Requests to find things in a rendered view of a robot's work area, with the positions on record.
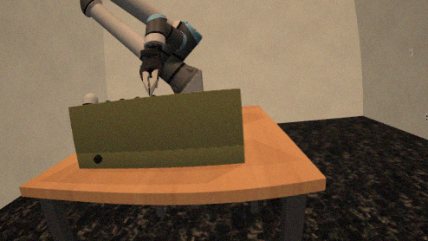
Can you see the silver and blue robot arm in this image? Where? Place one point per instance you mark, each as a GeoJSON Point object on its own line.
{"type": "Point", "coordinates": [159, 30]}

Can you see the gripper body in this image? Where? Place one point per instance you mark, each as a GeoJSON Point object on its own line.
{"type": "Point", "coordinates": [151, 62]}

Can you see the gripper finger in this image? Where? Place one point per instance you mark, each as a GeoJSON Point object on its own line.
{"type": "Point", "coordinates": [145, 78]}
{"type": "Point", "coordinates": [155, 77]}

